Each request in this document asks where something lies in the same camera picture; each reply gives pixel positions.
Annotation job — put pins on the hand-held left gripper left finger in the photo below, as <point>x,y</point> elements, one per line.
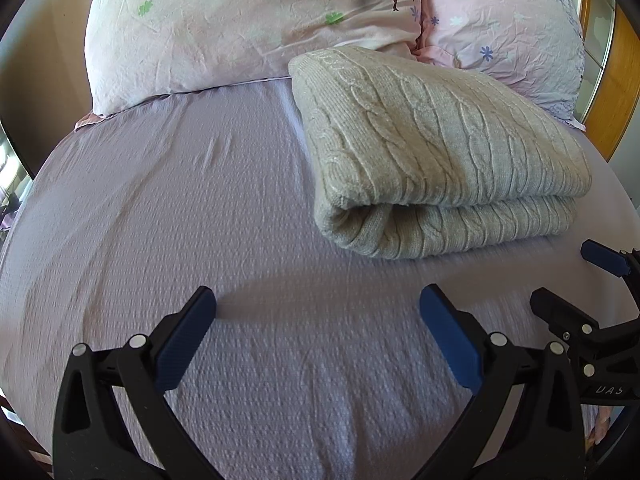
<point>182,337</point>

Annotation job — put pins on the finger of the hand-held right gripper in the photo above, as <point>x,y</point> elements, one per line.
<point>600,254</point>
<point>555,310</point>

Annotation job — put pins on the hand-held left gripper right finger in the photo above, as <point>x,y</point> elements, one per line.
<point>450,335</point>

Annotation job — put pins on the lavender textured bed sheet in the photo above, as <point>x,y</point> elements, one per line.
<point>200,220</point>

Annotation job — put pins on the pink pillow with white flowers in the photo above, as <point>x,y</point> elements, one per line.
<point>505,25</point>

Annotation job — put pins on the pink pillow with tree print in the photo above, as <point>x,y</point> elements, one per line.
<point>225,25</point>

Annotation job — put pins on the wooden frame with glass panels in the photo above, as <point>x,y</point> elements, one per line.
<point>607,40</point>

